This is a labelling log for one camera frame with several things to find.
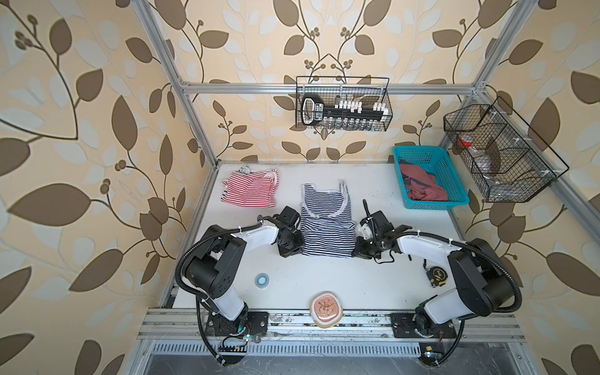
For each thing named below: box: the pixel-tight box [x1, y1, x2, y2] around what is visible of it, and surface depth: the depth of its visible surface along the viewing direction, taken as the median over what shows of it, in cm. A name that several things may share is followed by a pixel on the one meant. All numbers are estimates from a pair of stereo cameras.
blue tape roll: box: [254, 272, 270, 290], surface depth 86 cm
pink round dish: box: [309, 291, 344, 329], surface depth 77 cm
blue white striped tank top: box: [300, 182, 356, 259], surface depth 97 cm
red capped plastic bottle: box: [457, 134, 475, 149], surface depth 84 cm
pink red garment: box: [400, 164, 449, 201], surface depth 107 cm
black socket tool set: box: [300, 93, 390, 131], surface depth 86 cm
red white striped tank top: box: [221, 165, 280, 208], surface depth 107 cm
